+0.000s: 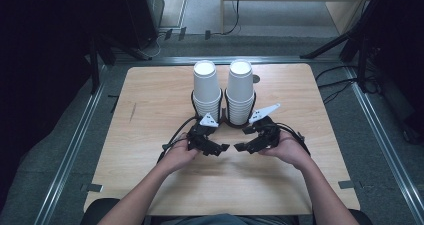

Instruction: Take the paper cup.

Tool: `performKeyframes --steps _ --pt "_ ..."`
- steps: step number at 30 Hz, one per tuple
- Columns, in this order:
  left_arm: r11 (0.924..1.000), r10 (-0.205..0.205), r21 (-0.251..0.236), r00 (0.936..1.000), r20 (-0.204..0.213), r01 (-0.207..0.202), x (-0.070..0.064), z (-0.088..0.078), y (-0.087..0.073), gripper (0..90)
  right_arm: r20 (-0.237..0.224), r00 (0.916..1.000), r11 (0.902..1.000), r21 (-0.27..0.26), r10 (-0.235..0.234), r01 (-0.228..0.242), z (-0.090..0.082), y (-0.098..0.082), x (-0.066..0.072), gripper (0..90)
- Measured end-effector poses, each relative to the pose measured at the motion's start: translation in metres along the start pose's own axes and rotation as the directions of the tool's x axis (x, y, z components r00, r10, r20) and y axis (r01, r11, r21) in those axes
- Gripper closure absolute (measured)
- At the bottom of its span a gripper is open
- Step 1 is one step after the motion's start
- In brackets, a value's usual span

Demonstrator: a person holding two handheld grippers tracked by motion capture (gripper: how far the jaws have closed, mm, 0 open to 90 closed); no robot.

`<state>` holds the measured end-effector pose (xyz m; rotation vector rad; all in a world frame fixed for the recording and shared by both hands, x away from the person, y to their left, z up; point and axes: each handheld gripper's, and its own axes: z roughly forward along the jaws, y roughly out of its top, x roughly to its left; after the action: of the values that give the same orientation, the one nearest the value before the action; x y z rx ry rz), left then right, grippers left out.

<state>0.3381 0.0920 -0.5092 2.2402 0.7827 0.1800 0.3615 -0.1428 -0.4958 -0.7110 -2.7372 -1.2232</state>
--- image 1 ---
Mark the black cabinet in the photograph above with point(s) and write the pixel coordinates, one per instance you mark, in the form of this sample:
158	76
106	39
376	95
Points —
140	11

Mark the stack of white paper cups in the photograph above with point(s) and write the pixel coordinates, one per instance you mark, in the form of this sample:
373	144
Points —
206	85
240	85

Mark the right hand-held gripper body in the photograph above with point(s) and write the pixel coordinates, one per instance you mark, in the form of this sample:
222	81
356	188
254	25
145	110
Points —
271	133

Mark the grey tape strip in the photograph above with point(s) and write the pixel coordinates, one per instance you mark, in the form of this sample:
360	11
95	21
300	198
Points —
92	187
347	184

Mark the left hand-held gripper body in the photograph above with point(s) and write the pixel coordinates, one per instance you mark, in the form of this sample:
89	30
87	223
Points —
198	135

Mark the black cup holder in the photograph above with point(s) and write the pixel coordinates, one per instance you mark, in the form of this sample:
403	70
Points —
223	114

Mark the person's left hand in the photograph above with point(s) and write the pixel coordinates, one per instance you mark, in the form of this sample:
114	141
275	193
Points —
178	155

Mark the person's grey clothing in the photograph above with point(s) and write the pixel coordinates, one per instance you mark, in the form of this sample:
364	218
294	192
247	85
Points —
226	219

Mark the person's right hand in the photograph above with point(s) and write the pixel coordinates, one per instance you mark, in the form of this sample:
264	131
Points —
290	150

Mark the aluminium floor rail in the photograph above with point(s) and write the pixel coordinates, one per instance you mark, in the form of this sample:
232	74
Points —
166	60
383	138
71	151

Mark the black tripod stand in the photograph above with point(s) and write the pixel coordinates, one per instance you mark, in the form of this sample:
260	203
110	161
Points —
353	35
95	61

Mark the dark curtain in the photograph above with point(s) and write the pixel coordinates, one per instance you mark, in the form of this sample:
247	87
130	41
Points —
40	68
403	51

